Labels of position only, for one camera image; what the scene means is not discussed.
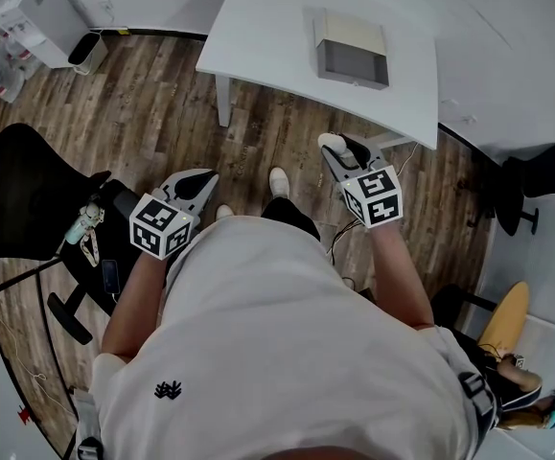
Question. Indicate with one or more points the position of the round wooden table top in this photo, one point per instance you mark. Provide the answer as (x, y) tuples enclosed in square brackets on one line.
[(504, 319)]

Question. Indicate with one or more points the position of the white trash bin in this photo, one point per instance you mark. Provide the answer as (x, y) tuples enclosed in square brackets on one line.
[(87, 53)]

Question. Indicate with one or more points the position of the clear plastic bag red print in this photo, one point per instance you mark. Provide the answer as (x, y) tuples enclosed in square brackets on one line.
[(4, 75)]

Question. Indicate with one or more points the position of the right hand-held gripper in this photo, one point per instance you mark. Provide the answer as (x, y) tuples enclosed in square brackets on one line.
[(375, 197)]

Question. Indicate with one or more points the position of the white table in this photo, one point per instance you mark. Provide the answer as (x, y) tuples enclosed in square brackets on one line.
[(267, 41)]

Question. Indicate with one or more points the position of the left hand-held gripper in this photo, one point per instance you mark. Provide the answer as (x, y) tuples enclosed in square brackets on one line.
[(159, 228)]

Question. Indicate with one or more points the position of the person's black trousers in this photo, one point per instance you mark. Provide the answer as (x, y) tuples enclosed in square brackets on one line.
[(289, 216)]

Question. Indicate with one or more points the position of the grey box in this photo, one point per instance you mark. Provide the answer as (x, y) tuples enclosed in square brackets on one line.
[(351, 60)]

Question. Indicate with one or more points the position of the person's right forearm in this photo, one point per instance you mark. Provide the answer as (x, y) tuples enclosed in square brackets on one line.
[(399, 276)]

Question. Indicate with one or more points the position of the black mesh office chair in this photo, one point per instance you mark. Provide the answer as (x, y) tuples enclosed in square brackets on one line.
[(23, 190)]

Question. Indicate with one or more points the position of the person's white shirt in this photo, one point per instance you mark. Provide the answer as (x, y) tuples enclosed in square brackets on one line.
[(282, 352)]

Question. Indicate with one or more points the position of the person's white right shoe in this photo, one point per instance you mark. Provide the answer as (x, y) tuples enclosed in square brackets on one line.
[(279, 182)]

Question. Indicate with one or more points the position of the person's left forearm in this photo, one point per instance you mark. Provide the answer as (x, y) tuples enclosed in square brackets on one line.
[(133, 305)]

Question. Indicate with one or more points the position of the small white ball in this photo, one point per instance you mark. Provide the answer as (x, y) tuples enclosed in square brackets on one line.
[(330, 140)]

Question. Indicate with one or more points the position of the mint green small bottle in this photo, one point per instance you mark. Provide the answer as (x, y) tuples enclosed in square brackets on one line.
[(80, 223)]

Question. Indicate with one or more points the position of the black swivel office chair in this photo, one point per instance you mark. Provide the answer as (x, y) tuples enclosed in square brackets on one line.
[(540, 170)]

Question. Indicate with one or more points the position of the small red clip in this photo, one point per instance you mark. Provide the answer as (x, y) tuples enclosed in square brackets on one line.
[(25, 415)]

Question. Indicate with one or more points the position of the person's white shoe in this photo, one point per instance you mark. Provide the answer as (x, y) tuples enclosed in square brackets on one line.
[(224, 211), (279, 182)]

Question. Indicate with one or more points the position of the black smartphone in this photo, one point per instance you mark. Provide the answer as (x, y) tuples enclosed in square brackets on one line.
[(110, 276)]

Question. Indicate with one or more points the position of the person's white left shoe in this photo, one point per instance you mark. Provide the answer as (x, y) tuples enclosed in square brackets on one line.
[(224, 211)]

